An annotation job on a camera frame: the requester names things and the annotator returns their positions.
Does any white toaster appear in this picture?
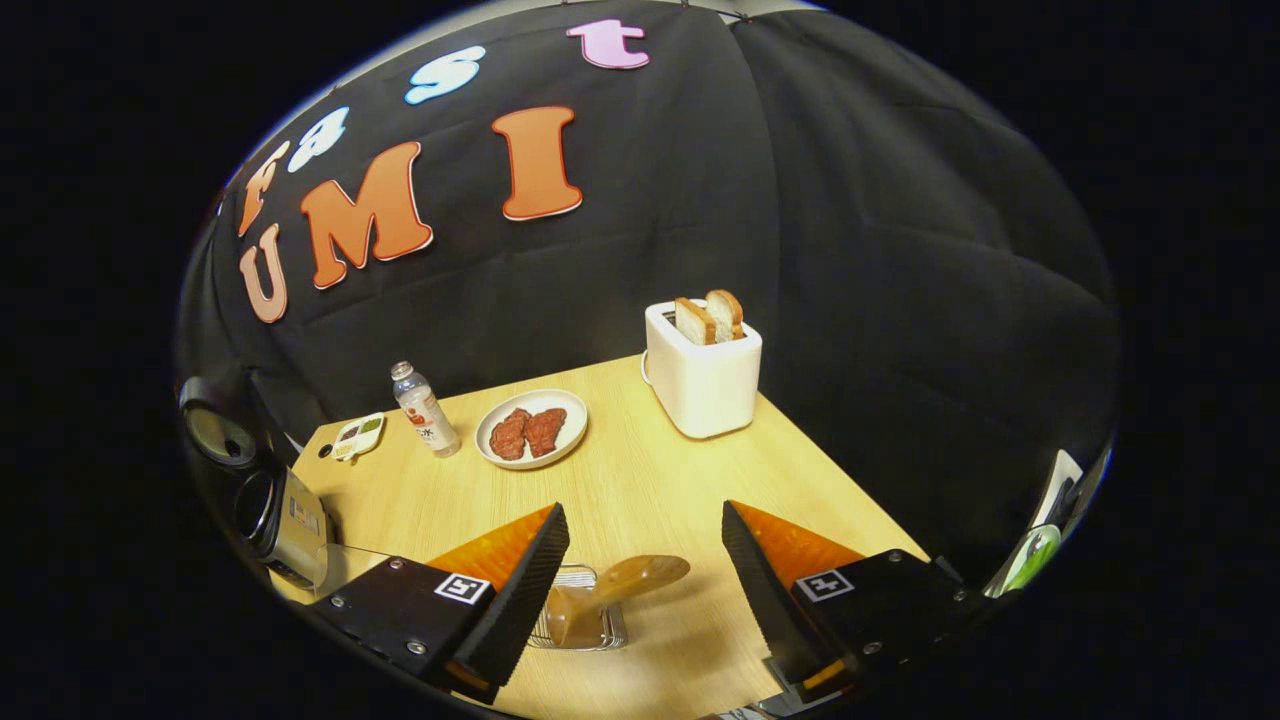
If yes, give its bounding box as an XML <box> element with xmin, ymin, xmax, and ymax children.
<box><xmin>643</xmin><ymin>298</ymin><xmax>763</xmax><ymax>441</ymax></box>

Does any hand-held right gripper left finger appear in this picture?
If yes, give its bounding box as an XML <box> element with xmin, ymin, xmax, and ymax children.
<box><xmin>310</xmin><ymin>503</ymin><xmax>571</xmax><ymax>706</ymax></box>

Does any white plate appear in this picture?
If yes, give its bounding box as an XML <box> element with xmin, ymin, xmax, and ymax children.
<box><xmin>475</xmin><ymin>389</ymin><xmax>589</xmax><ymax>471</ymax></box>

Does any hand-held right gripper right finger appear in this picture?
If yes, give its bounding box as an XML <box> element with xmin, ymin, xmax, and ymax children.
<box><xmin>722</xmin><ymin>500</ymin><xmax>991</xmax><ymax>706</ymax></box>

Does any wooden spoon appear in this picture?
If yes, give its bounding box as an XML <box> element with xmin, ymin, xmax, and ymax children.
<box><xmin>548</xmin><ymin>555</ymin><xmax>692</xmax><ymax>647</ymax></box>

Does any clear chopstick holder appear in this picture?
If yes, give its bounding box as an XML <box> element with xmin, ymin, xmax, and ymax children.
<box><xmin>525</xmin><ymin>565</ymin><xmax>630</xmax><ymax>652</ymax></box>

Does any bread slice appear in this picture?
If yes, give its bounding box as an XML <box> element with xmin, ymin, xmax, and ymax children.
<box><xmin>706</xmin><ymin>289</ymin><xmax>746</xmax><ymax>342</ymax></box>
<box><xmin>673</xmin><ymin>297</ymin><xmax>718</xmax><ymax>347</ymax></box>

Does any black backdrop cloth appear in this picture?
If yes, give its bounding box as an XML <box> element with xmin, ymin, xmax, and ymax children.
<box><xmin>175</xmin><ymin>0</ymin><xmax>1121</xmax><ymax>591</ymax></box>

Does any red meat piece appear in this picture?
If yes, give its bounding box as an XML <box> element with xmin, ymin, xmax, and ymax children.
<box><xmin>489</xmin><ymin>408</ymin><xmax>532</xmax><ymax>462</ymax></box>
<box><xmin>524</xmin><ymin>407</ymin><xmax>568</xmax><ymax>459</ymax></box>

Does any black silver rice cooker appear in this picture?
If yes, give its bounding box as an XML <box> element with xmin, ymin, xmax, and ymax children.
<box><xmin>178</xmin><ymin>372</ymin><xmax>333</xmax><ymax>591</ymax></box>

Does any clear water bottle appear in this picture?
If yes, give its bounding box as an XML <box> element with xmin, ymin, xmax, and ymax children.
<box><xmin>390</xmin><ymin>361</ymin><xmax>462</xmax><ymax>459</ymax></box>

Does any white divided bean dish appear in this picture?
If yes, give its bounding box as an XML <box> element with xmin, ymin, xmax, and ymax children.
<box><xmin>332</xmin><ymin>412</ymin><xmax>387</xmax><ymax>464</ymax></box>

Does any green and white object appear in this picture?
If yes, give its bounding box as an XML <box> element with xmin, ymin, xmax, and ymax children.
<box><xmin>985</xmin><ymin>450</ymin><xmax>1111</xmax><ymax>601</ymax></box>

